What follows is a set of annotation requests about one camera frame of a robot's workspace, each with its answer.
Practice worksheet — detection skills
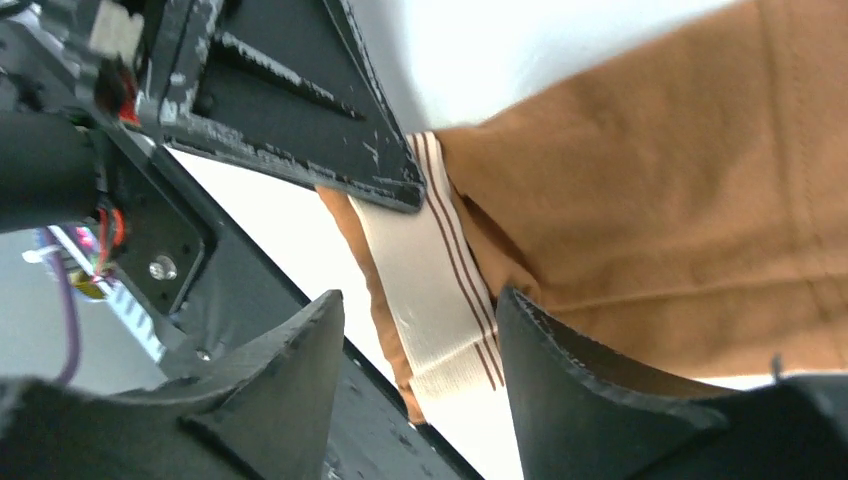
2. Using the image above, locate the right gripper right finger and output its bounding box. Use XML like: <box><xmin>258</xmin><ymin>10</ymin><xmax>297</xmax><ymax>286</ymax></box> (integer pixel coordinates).
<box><xmin>496</xmin><ymin>287</ymin><xmax>729</xmax><ymax>479</ymax></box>

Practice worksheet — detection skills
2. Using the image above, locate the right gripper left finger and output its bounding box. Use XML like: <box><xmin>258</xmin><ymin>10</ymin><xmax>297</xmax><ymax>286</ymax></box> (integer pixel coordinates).
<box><xmin>112</xmin><ymin>290</ymin><xmax>345</xmax><ymax>479</ymax></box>

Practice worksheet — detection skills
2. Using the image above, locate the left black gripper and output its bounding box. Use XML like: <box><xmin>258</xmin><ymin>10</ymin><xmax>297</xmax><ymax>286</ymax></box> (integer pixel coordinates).
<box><xmin>1</xmin><ymin>1</ymin><xmax>173</xmax><ymax>133</ymax></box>

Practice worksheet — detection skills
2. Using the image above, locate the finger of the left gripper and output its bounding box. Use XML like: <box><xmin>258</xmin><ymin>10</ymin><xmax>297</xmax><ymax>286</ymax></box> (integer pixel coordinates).
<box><xmin>137</xmin><ymin>0</ymin><xmax>426</xmax><ymax>213</ymax></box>

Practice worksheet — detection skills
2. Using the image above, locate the brown underwear beige waistband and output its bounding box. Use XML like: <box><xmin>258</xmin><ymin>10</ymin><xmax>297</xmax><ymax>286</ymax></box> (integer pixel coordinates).
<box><xmin>317</xmin><ymin>1</ymin><xmax>847</xmax><ymax>424</ymax></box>

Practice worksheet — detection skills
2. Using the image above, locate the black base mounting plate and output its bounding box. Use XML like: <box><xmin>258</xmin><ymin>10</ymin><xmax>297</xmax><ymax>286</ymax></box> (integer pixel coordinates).
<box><xmin>107</xmin><ymin>129</ymin><xmax>477</xmax><ymax>479</ymax></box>

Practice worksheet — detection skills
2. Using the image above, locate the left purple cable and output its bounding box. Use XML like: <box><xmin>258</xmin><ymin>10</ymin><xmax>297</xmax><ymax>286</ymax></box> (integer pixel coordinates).
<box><xmin>39</xmin><ymin>228</ymin><xmax>84</xmax><ymax>386</ymax></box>

